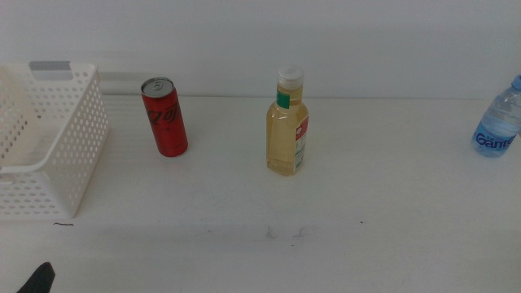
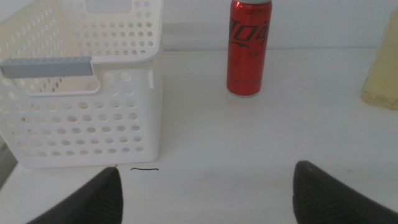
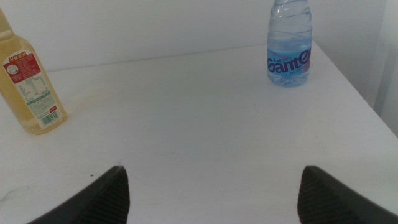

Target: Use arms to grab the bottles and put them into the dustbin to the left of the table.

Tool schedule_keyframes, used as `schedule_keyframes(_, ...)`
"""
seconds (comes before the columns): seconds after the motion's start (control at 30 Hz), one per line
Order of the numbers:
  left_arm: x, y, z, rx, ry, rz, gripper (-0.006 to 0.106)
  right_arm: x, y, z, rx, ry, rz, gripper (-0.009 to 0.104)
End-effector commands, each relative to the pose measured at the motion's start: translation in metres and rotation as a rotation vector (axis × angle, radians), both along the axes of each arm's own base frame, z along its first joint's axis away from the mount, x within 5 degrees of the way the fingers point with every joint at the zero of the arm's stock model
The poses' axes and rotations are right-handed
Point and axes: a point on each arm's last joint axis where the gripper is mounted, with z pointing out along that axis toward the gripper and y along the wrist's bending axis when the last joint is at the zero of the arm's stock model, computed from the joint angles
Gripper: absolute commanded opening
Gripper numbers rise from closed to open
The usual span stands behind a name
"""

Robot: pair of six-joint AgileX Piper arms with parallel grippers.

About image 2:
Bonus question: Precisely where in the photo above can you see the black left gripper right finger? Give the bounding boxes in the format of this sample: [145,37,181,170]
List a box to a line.
[292,160,398,224]

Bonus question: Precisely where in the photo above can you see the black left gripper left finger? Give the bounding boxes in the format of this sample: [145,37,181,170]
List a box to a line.
[26,166,124,224]

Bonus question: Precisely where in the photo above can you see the yellow tea bottle white cap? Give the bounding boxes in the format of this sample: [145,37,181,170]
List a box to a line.
[360,9,398,110]

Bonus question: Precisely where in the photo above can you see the red cola can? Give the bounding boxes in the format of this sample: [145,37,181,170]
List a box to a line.
[226,0,273,98]

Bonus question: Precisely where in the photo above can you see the white perforated plastic basket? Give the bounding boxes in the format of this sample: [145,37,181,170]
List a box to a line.
[0,0,165,169]

